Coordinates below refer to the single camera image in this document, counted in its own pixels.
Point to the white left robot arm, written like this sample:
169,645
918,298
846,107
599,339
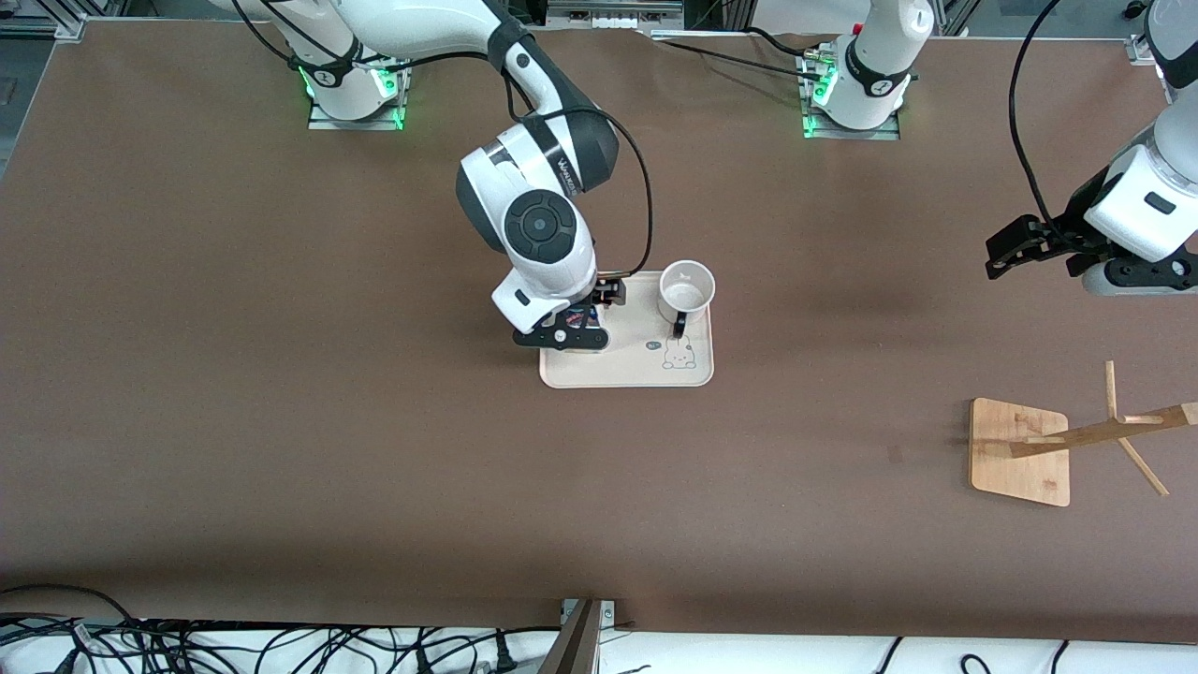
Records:
870,56

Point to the wooden mug tree stand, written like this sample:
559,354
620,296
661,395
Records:
1015,454

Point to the beige rabbit print tray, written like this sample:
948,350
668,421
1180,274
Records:
627,370

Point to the aluminium diagonal frame post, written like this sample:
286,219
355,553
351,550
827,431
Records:
1137,49

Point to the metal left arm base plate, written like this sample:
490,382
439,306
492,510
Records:
889,133

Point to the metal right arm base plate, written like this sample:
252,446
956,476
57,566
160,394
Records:
323,122

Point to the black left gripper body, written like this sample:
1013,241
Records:
1064,230

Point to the aluminium profile post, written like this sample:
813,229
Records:
576,646

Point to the aluminium corner frame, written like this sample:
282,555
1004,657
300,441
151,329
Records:
47,28

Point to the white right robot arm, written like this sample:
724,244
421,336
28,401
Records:
538,225

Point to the brown table cover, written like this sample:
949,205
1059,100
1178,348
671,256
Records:
374,468

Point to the grey metal equipment rail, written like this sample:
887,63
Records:
608,14

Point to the blue white milk carton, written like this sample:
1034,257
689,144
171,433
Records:
582,316

